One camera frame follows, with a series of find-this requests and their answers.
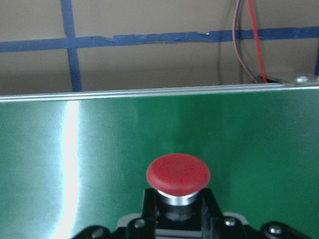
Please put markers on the red push button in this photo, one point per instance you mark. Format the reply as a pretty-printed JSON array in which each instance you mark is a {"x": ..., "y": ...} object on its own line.
[{"x": 177, "y": 180}]

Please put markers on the green conveyor belt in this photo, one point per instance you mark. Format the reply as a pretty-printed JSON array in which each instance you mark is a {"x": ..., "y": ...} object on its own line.
[{"x": 222, "y": 162}]

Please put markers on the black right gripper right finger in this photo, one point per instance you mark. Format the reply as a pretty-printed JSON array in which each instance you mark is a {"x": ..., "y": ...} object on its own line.
[{"x": 218, "y": 225}]

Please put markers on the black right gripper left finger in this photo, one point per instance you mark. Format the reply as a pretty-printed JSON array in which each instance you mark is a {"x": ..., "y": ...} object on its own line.
[{"x": 132, "y": 226}]

